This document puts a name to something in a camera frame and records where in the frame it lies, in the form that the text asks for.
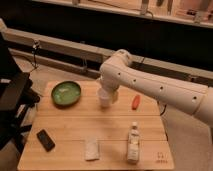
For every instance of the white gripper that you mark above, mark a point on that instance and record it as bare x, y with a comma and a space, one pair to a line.
110, 96

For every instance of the green ceramic bowl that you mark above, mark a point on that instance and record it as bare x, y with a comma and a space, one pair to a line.
66, 93

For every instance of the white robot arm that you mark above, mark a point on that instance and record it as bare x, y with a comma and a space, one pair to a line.
191, 98

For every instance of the clear plastic cup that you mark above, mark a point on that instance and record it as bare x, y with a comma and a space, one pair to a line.
103, 103

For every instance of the orange carrot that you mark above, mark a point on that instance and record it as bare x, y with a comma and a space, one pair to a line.
136, 102

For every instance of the white folded cloth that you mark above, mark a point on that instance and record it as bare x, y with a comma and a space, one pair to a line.
91, 149

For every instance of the clear plastic bottle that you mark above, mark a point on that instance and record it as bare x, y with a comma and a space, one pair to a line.
133, 144

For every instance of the black smartphone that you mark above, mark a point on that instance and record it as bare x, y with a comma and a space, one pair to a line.
45, 140

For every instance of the black equipment stand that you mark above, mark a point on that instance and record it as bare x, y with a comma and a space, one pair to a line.
16, 97

